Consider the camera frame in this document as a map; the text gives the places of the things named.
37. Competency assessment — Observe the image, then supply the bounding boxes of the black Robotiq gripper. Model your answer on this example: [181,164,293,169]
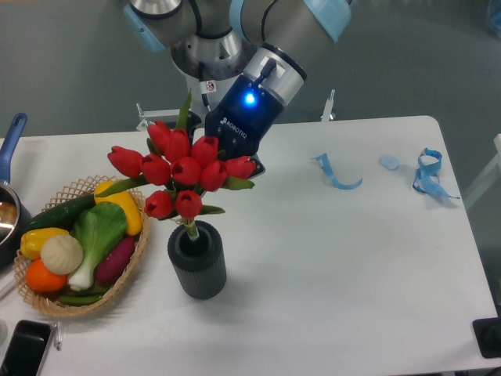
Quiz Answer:
[187,75,283,179]

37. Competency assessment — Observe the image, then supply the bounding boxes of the red tulip bouquet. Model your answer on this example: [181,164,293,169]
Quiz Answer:
[95,96,257,241]

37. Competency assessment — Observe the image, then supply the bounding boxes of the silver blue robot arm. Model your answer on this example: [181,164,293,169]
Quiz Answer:
[123,1,351,159]

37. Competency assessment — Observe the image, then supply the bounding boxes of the dark grey ribbed vase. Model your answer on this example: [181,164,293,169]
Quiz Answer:
[168,221,227,300]

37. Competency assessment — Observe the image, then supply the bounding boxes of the curved blue ribbon strip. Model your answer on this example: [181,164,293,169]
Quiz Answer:
[312,153,363,190]

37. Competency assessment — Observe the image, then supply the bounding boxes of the yellow lemon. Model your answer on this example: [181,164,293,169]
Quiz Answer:
[94,180,142,236]

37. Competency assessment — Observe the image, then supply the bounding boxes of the green bok choy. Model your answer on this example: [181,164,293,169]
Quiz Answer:
[68,202,127,291]

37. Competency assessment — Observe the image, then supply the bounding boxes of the woven wicker basket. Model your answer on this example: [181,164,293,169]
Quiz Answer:
[13,175,150,317]

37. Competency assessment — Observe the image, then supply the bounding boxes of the purple sweet potato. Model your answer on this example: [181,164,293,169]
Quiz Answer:
[96,237,135,285]

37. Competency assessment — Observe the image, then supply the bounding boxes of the green cucumber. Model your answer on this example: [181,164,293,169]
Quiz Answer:
[25,195,96,231]

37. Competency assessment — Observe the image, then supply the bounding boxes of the white steamed bun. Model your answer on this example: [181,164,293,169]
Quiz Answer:
[40,235,84,275]

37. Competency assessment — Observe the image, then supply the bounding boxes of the tangled blue ribbon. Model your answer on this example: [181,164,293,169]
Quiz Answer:
[413,148,460,199]

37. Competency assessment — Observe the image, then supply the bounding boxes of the green pea pods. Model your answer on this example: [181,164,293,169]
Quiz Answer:
[57,289,107,306]

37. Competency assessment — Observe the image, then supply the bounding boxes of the yellow bell pepper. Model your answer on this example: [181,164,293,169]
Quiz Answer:
[20,227,70,260]

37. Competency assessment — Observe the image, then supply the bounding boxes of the orange fruit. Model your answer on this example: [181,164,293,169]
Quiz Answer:
[26,258,67,292]

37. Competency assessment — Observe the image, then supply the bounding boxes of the clear pen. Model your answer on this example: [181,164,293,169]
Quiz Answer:
[53,320,63,351]

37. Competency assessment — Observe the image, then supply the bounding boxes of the black smartphone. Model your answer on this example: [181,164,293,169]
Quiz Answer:
[1,320,52,376]

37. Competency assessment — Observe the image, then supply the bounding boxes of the black device at corner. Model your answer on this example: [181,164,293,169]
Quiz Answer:
[472,317,500,359]

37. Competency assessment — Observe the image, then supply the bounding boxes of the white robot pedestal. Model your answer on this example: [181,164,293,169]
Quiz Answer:
[184,74,236,118]

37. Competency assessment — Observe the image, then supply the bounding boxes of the white metal base frame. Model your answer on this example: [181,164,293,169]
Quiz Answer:
[135,89,337,132]

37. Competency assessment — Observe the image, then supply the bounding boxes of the blue handled saucepan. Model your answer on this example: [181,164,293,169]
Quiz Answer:
[1,113,31,267]

